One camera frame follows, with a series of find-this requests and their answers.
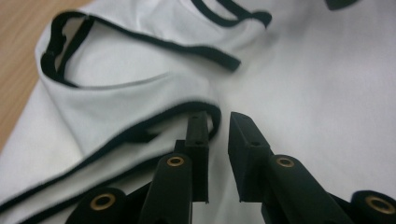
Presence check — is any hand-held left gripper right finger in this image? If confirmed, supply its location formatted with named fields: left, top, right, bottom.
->
left=227, top=111, right=275, bottom=203

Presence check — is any white garment with black trim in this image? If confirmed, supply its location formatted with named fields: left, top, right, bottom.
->
left=0, top=0, right=396, bottom=224

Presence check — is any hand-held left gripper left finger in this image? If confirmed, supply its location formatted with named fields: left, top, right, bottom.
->
left=174, top=110, right=210, bottom=203

